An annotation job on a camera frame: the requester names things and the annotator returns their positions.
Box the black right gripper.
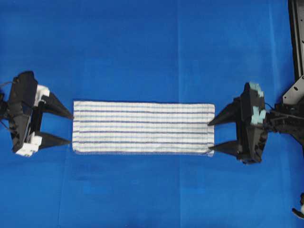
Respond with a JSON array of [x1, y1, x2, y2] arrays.
[[208, 83, 268, 164]]

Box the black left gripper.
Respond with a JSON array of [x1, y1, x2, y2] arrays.
[[8, 71, 74, 157]]

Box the blue striped white towel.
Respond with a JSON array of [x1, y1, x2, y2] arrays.
[[72, 100, 215, 156]]

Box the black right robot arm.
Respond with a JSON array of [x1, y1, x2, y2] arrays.
[[208, 83, 304, 164]]

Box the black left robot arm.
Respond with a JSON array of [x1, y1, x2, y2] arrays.
[[0, 71, 74, 157]]

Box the blue table cloth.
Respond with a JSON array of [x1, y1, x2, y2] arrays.
[[0, 0, 304, 228]]

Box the black white corner object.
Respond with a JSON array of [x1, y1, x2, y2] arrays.
[[292, 192, 304, 218]]

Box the black table frame rail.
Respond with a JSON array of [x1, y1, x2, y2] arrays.
[[288, 0, 304, 81]]

